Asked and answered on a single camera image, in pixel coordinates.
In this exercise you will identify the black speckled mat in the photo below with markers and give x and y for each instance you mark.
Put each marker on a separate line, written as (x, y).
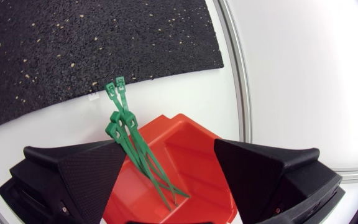
(89, 43)

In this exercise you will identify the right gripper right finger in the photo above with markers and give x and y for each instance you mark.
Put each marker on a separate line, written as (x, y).
(259, 180)

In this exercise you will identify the red plastic box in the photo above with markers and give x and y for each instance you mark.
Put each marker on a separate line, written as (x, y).
(194, 161)

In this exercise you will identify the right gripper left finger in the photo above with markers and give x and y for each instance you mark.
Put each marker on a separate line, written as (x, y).
(73, 183)

